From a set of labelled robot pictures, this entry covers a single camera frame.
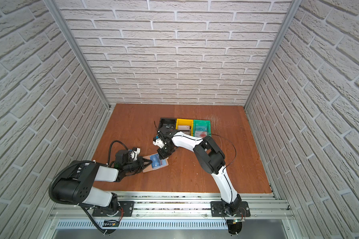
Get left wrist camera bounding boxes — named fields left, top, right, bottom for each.
left=129, top=147, right=141, bottom=161

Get yellow storage bin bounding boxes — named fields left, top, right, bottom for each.
left=176, top=119, right=193, bottom=136

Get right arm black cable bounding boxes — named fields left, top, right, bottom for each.
left=210, top=133, right=237, bottom=168

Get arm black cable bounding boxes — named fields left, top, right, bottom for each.
left=107, top=140, right=129, bottom=166
left=210, top=133, right=237, bottom=168

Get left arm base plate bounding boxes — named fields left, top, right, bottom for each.
left=92, top=201, right=135, bottom=217

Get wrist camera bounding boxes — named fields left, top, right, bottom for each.
left=129, top=147, right=141, bottom=161
left=153, top=136, right=165, bottom=148

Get cards in green bin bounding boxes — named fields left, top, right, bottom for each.
left=194, top=125, right=208, bottom=137

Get cards in yellow bin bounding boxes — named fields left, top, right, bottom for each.
left=178, top=125, right=191, bottom=135

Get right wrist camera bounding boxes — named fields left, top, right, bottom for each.
left=153, top=136, right=165, bottom=148

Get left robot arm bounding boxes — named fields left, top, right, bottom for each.
left=48, top=148, right=153, bottom=216

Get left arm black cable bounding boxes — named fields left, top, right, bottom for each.
left=107, top=140, right=129, bottom=166

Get black storage bin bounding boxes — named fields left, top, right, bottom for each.
left=158, top=118, right=177, bottom=132

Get aluminium mounting rail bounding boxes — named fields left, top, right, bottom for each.
left=49, top=191, right=294, bottom=220

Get blue VIP card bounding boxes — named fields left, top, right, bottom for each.
left=150, top=154, right=163, bottom=169

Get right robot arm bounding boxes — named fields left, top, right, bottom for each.
left=153, top=129, right=241, bottom=216

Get green storage bin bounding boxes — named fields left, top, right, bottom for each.
left=192, top=119, right=211, bottom=137

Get tan leather card holder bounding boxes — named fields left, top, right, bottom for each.
left=143, top=153, right=169, bottom=173

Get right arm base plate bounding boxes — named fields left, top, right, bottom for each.
left=210, top=201, right=251, bottom=218

